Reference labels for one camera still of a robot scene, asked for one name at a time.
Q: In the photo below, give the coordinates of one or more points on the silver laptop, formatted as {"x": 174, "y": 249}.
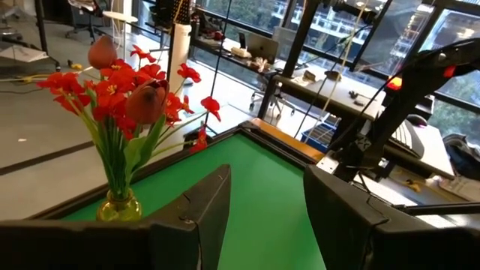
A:
{"x": 262, "y": 47}

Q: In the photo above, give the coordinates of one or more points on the red artificial tulip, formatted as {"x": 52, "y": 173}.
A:
{"x": 102, "y": 52}
{"x": 147, "y": 102}

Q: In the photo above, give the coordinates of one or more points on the black backpack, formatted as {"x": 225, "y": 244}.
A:
{"x": 463, "y": 157}

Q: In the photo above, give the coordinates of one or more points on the red artificial flower bunch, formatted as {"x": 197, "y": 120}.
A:
{"x": 112, "y": 90}

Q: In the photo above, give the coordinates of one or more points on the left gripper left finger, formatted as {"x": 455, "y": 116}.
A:
{"x": 112, "y": 247}

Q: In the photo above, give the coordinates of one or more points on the black office chair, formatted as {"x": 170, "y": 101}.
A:
{"x": 88, "y": 18}

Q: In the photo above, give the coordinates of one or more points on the black computer mouse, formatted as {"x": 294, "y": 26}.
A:
{"x": 417, "y": 120}

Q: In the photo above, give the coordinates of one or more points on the black metal pole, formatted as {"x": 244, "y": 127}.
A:
{"x": 300, "y": 37}

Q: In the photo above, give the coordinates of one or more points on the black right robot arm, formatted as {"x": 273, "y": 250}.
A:
{"x": 412, "y": 86}

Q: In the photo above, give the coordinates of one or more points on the blue plastic crate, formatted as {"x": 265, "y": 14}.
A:
{"x": 318, "y": 137}

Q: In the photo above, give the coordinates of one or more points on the black keyboard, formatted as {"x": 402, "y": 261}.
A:
{"x": 408, "y": 140}

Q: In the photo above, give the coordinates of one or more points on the black window shelf desk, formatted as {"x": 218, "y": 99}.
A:
{"x": 225, "y": 56}

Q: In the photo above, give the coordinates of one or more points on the white round table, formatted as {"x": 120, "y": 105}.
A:
{"x": 120, "y": 17}

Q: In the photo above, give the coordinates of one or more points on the yellow glass vase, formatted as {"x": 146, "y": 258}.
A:
{"x": 120, "y": 210}

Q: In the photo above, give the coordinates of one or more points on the black aluminium table frame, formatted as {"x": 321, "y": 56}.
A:
{"x": 161, "y": 167}

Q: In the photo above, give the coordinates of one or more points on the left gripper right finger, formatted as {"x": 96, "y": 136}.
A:
{"x": 375, "y": 247}

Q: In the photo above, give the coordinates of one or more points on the white pole stand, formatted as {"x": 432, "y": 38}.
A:
{"x": 180, "y": 56}

